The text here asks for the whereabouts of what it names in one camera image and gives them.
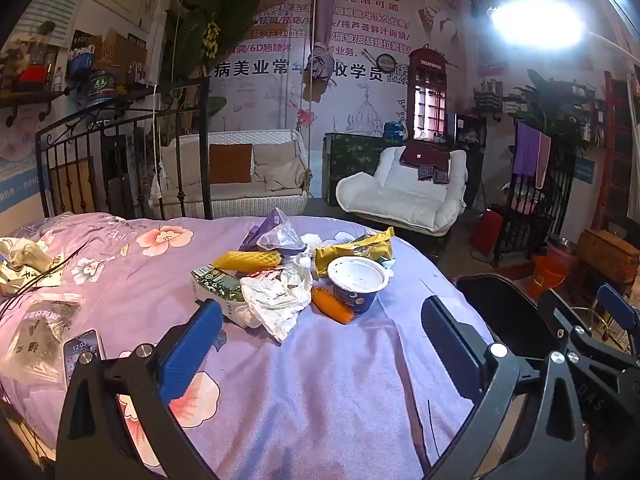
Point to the purple floral bedsheet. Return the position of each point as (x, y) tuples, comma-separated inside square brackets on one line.
[(350, 385)]

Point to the purple plastic bag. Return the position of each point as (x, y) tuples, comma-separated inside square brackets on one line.
[(270, 227)]

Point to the green floral cabinet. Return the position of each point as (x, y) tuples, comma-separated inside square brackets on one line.
[(350, 160)]

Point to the white wicker swing sofa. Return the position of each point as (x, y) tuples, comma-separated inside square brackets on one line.
[(280, 205)]

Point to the beige cushion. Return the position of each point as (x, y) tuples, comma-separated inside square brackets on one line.
[(277, 165), (185, 165)]

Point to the bright lamp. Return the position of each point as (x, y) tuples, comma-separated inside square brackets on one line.
[(537, 25)]

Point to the pink basin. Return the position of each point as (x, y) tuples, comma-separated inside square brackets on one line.
[(562, 257)]

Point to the brown cushion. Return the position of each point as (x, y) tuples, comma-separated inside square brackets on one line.
[(230, 162)]

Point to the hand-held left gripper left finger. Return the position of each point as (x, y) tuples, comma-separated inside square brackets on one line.
[(192, 340)]

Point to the small black television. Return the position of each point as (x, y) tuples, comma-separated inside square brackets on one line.
[(470, 127)]

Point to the yellow knitted corn toy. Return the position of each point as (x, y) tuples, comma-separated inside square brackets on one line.
[(247, 261)]

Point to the white plastic wrapper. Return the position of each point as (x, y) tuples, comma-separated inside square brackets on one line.
[(275, 305)]

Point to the white tissue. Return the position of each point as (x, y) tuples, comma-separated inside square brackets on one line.
[(309, 245)]

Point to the red telephone booth cabinet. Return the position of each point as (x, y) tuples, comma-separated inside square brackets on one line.
[(427, 60)]

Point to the purple folded umbrella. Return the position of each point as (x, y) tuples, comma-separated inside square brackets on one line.
[(322, 10)]

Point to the red wooden ladder shelf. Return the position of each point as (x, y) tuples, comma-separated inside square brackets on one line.
[(620, 150)]

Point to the potted green plant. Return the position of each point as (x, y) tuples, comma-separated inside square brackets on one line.
[(550, 105)]

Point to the purple towel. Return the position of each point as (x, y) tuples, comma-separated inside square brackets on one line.
[(525, 150)]

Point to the orange foam fruit net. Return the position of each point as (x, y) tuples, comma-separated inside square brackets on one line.
[(332, 306)]

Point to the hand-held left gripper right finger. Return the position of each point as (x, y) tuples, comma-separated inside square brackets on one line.
[(450, 340)]

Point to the crumpled cream paper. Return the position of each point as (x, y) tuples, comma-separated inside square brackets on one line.
[(22, 260)]

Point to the large wall poster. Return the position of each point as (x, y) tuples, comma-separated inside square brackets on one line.
[(350, 90)]

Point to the black trash bin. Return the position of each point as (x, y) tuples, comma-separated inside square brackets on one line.
[(510, 310)]

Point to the dark red cloth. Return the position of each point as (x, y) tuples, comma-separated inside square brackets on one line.
[(425, 155)]

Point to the small shelf with bottles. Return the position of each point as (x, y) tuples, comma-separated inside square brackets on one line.
[(487, 97)]

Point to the green tin can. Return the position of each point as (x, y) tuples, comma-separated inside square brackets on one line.
[(102, 87)]

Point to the green and white carton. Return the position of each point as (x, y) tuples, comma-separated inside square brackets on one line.
[(220, 287)]

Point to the yellow snack wrapper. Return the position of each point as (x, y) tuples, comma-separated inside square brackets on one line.
[(350, 250)]

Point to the orange bucket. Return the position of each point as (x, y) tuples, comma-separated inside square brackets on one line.
[(545, 275)]

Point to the cardboard box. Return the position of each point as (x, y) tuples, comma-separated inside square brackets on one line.
[(120, 52)]

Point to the black iron rack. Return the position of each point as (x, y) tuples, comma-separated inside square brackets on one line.
[(520, 225)]

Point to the blue yogurt cup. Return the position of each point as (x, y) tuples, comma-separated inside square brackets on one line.
[(357, 280)]

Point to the red bag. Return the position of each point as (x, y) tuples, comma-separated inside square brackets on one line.
[(487, 232)]

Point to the banana plant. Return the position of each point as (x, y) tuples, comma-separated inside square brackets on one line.
[(225, 0)]

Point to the white recliner chair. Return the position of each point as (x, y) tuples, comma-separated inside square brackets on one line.
[(400, 200)]

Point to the black iron bed frame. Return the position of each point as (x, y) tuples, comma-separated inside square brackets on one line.
[(204, 160)]

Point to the clear bag with dark contents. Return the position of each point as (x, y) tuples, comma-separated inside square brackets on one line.
[(40, 330)]

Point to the stool with patterned cushion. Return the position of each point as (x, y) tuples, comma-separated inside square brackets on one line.
[(607, 255)]

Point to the smartphone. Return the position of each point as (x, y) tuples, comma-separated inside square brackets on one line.
[(80, 342)]

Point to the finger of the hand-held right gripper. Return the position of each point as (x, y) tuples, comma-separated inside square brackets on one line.
[(565, 320), (617, 306)]

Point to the wooden wall shelf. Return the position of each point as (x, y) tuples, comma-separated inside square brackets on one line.
[(30, 97)]

